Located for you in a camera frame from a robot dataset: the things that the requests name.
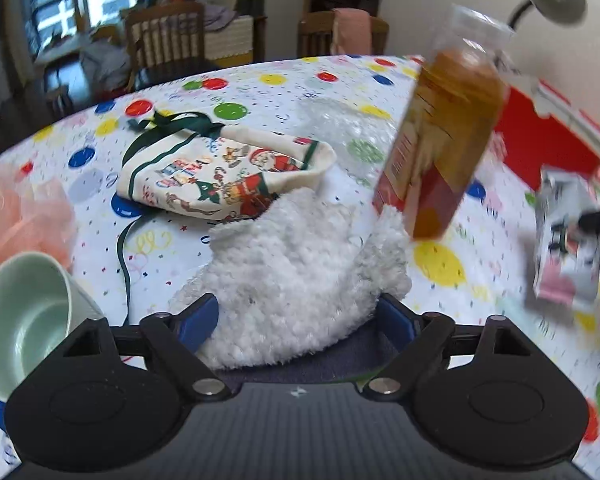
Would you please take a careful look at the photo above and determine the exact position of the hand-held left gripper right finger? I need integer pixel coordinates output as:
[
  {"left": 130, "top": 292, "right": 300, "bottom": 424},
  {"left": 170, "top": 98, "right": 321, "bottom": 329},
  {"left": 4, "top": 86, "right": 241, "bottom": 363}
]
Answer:
[{"left": 362, "top": 294, "right": 551, "bottom": 401}]

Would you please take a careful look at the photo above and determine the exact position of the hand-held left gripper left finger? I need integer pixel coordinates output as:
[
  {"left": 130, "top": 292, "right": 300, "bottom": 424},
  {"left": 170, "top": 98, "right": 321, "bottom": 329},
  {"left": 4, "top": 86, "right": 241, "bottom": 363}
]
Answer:
[{"left": 35, "top": 294, "right": 231, "bottom": 402}]

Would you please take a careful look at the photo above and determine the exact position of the pink white printed packet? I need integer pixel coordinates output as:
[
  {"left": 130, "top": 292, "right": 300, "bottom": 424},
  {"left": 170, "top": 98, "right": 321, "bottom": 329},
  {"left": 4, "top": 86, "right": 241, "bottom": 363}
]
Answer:
[{"left": 532, "top": 167, "right": 600, "bottom": 306}]

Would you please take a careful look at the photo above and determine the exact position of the red cardboard box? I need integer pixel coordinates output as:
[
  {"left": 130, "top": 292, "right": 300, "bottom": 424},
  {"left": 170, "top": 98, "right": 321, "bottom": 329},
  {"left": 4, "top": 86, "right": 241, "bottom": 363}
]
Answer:
[{"left": 490, "top": 77, "right": 600, "bottom": 191}]

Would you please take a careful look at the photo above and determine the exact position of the white fluffy cloth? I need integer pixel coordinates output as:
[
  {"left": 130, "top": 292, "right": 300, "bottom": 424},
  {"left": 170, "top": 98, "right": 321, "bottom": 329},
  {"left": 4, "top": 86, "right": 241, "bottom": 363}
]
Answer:
[{"left": 170, "top": 187, "right": 413, "bottom": 368}]

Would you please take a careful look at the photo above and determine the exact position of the santa print drawstring bag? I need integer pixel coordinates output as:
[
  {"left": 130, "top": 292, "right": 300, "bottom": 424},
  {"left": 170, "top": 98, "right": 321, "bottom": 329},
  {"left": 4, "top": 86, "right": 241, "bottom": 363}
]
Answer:
[{"left": 115, "top": 110, "right": 338, "bottom": 328}]

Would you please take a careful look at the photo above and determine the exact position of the bubble wrap sheet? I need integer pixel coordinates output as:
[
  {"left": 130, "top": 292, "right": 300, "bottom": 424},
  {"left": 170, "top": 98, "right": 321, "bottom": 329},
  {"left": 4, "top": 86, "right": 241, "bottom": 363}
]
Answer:
[{"left": 300, "top": 97, "right": 416, "bottom": 186}]

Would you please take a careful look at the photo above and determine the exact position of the pink mesh bag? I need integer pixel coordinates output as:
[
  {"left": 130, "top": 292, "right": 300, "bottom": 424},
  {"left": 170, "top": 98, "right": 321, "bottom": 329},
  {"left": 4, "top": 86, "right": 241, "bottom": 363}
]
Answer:
[{"left": 0, "top": 165, "right": 78, "bottom": 271}]

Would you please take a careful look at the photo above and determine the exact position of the pale green cup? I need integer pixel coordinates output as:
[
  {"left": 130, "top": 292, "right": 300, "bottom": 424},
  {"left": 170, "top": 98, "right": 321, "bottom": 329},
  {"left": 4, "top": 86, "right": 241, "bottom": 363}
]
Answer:
[{"left": 0, "top": 251, "right": 106, "bottom": 403}]

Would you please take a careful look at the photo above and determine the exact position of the orange juice bottle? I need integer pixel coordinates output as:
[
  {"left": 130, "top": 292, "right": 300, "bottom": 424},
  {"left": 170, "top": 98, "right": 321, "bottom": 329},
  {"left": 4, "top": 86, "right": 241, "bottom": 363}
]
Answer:
[{"left": 372, "top": 4, "right": 513, "bottom": 241}]

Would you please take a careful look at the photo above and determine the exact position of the balloon print tablecloth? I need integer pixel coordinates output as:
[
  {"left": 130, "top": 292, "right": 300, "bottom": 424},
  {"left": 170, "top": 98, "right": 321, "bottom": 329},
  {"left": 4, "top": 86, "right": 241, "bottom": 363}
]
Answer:
[{"left": 0, "top": 54, "right": 600, "bottom": 480}]

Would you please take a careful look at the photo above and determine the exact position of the white cloth pile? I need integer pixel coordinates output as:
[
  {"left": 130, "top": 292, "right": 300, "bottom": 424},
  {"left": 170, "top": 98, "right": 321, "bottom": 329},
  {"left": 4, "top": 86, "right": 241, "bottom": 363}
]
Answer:
[{"left": 80, "top": 40, "right": 131, "bottom": 91}]

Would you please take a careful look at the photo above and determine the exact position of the green sofa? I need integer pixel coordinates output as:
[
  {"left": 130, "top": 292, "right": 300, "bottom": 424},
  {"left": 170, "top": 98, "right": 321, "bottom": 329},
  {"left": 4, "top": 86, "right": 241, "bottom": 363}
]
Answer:
[{"left": 145, "top": 0, "right": 268, "bottom": 68}]

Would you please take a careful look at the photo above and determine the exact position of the pink towel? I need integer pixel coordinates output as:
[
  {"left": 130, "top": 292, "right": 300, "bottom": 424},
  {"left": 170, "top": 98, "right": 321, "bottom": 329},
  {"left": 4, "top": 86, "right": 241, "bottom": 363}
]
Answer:
[{"left": 331, "top": 7, "right": 373, "bottom": 56}]

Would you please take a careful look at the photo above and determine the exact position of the wooden slatted chair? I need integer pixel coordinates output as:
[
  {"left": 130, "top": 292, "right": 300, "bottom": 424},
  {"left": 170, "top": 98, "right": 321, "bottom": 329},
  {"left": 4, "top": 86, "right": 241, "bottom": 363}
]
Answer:
[{"left": 122, "top": 1, "right": 216, "bottom": 86}]

